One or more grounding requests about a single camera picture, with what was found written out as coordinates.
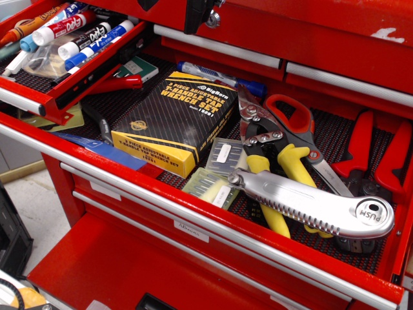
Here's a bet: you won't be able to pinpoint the white thin marker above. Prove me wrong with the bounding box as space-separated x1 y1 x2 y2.
2 50 30 77

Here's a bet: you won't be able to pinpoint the red Expo marker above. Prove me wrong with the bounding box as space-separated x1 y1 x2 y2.
32 10 96 47

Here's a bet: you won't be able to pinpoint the clear blade case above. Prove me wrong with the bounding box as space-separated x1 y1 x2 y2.
182 168 239 210
205 138 248 176

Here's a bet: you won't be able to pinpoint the black wire stripper tool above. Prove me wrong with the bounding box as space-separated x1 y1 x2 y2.
247 198 267 225

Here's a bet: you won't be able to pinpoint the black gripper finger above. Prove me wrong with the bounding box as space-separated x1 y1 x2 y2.
184 0 225 34
137 0 158 12

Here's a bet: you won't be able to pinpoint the blue marker in main drawer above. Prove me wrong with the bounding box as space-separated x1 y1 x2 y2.
177 61 267 98

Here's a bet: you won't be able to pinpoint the yellow sponge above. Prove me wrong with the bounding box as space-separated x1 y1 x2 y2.
18 287 47 309

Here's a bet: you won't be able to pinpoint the blue plastic card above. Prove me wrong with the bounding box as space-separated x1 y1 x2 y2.
52 132 146 171

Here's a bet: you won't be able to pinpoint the black crate on floor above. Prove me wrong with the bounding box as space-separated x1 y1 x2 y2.
1 183 34 278

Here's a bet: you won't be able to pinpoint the black yellow tap wrench box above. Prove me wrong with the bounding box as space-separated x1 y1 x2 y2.
112 71 237 178

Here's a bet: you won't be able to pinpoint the green white small box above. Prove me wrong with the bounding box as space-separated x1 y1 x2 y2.
114 56 159 83

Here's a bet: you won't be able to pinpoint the blue Expo marker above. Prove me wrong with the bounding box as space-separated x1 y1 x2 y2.
65 20 134 71

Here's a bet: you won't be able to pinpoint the red handled crimping pliers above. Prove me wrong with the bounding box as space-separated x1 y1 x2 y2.
330 110 413 257

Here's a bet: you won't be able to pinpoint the black cable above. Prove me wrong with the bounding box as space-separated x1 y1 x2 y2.
0 277 26 310

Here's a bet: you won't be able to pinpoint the red grey handled scissors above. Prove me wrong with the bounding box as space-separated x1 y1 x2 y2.
264 94 353 197

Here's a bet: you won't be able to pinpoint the red handled tool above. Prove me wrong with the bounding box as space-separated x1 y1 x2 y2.
89 75 143 94

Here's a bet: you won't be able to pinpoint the open small red drawer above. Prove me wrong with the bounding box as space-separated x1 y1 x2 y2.
1 21 153 117

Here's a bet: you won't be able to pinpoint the silver cabinet lock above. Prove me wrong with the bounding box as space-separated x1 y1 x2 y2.
205 10 221 29

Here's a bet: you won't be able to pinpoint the clear blade case lower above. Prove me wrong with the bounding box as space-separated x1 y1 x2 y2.
182 168 239 210

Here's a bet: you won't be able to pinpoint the yellowish plastic plate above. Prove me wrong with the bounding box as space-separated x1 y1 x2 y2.
17 103 85 132

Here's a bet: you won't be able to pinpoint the black Expo marker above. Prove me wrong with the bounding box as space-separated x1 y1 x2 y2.
57 21 112 60

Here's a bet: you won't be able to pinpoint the clear blade case upper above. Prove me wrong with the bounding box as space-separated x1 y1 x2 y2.
205 138 248 176

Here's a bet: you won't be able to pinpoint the yellow handled tin snips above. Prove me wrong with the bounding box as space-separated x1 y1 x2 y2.
237 83 334 240

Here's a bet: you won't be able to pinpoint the clear plastic bag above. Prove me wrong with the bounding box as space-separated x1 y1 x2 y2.
23 45 67 79

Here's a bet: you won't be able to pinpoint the red tool chest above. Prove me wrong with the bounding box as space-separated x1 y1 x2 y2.
27 0 413 310

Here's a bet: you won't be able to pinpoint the open main red drawer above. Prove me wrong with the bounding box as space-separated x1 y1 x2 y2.
0 53 413 310

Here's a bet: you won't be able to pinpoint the orange Crayola marker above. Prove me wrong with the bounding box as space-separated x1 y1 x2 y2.
1 2 70 47

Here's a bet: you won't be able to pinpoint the light blue capped marker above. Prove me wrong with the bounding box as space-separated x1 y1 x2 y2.
20 1 89 52

